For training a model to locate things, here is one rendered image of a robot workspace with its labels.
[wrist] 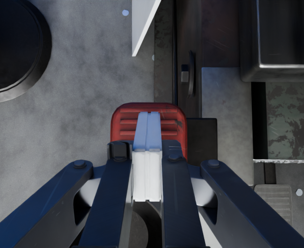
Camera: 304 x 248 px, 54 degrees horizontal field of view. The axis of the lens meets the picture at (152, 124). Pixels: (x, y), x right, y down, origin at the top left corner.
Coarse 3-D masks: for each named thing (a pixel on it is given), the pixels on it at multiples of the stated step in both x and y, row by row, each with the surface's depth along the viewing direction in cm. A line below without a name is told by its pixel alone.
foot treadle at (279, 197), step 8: (264, 168) 83; (272, 168) 83; (264, 176) 83; (272, 176) 83; (264, 184) 82; (272, 184) 82; (256, 192) 81; (264, 192) 81; (272, 192) 81; (280, 192) 81; (288, 192) 81; (264, 200) 81; (272, 200) 81; (280, 200) 81; (288, 200) 81; (280, 208) 80; (288, 208) 80; (288, 216) 80
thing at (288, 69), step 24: (240, 0) 35; (264, 0) 30; (288, 0) 30; (240, 24) 35; (264, 24) 30; (288, 24) 30; (240, 48) 35; (264, 48) 29; (288, 48) 29; (264, 72) 31; (288, 72) 31
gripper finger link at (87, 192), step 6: (132, 144) 18; (96, 168) 15; (102, 168) 15; (132, 168) 15; (96, 174) 14; (132, 174) 15; (90, 180) 14; (96, 180) 14; (132, 180) 15; (84, 186) 14; (90, 186) 14; (96, 186) 14; (132, 186) 15; (78, 192) 14; (84, 192) 14; (90, 192) 14; (132, 192) 15; (78, 198) 14; (84, 198) 14; (90, 198) 14; (78, 204) 14; (84, 204) 14; (90, 204) 14
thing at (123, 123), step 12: (120, 108) 23; (132, 108) 23; (144, 108) 23; (156, 108) 23; (168, 108) 23; (180, 108) 23; (120, 120) 23; (132, 120) 23; (168, 120) 23; (180, 120) 23; (120, 132) 23; (132, 132) 23; (168, 132) 23; (180, 132) 23
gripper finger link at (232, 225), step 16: (208, 160) 14; (208, 176) 13; (224, 176) 13; (224, 192) 12; (240, 192) 12; (208, 208) 14; (224, 208) 12; (240, 208) 11; (256, 208) 11; (272, 208) 11; (208, 224) 13; (224, 224) 12; (240, 224) 10; (256, 224) 10; (272, 224) 10; (288, 224) 10; (224, 240) 12; (240, 240) 10; (256, 240) 9; (272, 240) 9; (288, 240) 9
